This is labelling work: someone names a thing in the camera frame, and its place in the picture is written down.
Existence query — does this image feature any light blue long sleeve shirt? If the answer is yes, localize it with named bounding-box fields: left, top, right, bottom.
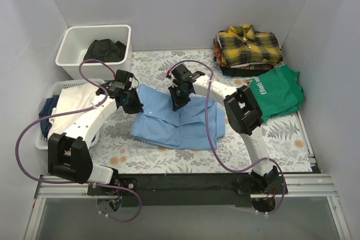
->
left=130, top=84, right=211, bottom=150

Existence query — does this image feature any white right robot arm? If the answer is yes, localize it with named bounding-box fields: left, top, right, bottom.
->
left=166, top=61, right=281, bottom=194

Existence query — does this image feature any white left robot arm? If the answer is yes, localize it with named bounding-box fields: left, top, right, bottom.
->
left=48, top=70, right=143, bottom=195

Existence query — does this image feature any stack of folded plaid shirts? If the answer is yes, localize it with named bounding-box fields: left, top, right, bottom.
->
left=212, top=33, right=285, bottom=78

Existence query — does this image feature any cream white garment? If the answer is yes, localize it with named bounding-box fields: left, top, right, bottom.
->
left=47, top=83, right=105, bottom=139

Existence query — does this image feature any dark striped garment in bin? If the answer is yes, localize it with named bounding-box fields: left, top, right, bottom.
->
left=83, top=39, right=127, bottom=63

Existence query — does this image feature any white plastic bin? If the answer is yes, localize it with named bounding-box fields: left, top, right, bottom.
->
left=55, top=25, right=132, bottom=79

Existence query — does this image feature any yellow plaid flannel shirt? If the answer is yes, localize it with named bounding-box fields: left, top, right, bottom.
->
left=218, top=24, right=284, bottom=68

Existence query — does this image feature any dark blue denim garment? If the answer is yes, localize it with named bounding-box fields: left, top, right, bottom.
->
left=38, top=95, right=59, bottom=138

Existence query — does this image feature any white perforated laundry basket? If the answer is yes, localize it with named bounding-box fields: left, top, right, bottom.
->
left=35, top=79, right=105, bottom=150

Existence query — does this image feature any green t-shirt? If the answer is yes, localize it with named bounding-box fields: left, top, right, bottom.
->
left=247, top=65, right=305, bottom=122

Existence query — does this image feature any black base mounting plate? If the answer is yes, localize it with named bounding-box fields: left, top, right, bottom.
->
left=87, top=173, right=290, bottom=209

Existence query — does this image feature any floral patterned table mat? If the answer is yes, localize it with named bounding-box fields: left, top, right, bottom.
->
left=89, top=49, right=312, bottom=174

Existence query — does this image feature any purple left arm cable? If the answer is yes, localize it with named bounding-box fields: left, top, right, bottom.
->
left=15, top=58, right=142, bottom=223

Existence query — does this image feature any aluminium frame rail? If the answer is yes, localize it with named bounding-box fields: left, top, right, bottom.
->
left=34, top=174, right=338, bottom=198

